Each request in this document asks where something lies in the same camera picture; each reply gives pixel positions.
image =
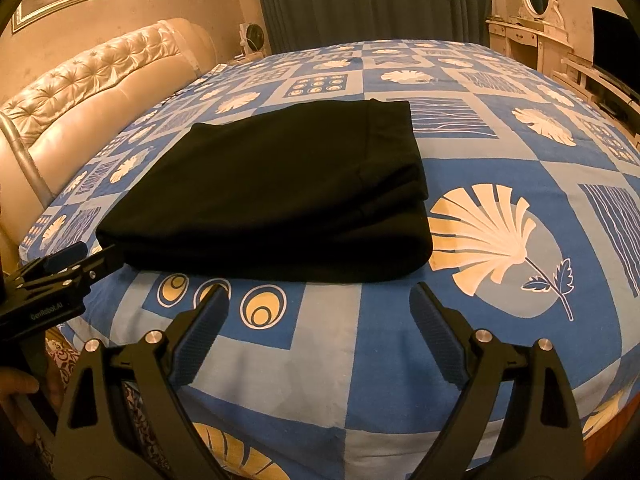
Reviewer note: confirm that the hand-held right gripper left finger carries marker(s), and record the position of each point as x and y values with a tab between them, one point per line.
200	340

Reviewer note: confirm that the small white fan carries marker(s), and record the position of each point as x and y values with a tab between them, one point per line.
252	35

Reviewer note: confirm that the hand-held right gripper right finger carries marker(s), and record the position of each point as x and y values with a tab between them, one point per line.
437	340

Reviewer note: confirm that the black pants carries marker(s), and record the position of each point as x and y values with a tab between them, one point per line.
275	185

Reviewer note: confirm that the white television stand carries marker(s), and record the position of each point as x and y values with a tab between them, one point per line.
595	77

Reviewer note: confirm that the cream tufted leather headboard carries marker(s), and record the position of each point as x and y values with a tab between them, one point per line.
100	90

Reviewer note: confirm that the person's left hand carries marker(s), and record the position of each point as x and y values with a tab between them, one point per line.
15	382

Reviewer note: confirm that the black flat television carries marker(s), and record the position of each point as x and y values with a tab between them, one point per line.
612	40

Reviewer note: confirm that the blue patterned bed sheet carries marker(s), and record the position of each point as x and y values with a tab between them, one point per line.
375	335

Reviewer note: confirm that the dark patterned rug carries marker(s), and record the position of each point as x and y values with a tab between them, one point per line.
62	360

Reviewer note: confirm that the white vanity dresser with mirror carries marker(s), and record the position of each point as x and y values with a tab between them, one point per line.
530	35

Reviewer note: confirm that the dark green curtain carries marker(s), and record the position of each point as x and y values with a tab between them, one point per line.
375	0

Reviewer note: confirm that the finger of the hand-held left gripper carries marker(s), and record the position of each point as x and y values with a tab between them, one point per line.
62	257
102	262

